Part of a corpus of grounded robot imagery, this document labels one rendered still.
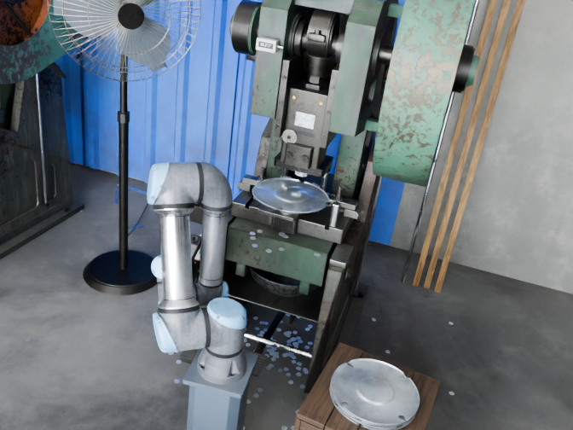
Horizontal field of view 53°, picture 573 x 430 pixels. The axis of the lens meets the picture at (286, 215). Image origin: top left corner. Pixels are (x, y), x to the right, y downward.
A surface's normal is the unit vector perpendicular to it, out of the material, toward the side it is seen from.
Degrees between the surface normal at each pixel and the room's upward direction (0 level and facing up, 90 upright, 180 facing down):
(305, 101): 90
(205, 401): 90
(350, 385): 0
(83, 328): 0
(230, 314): 7
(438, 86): 89
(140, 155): 90
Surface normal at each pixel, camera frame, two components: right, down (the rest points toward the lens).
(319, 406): 0.13, -0.88
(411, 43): -0.25, 0.14
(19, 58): 0.94, 0.26
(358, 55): -0.29, 0.40
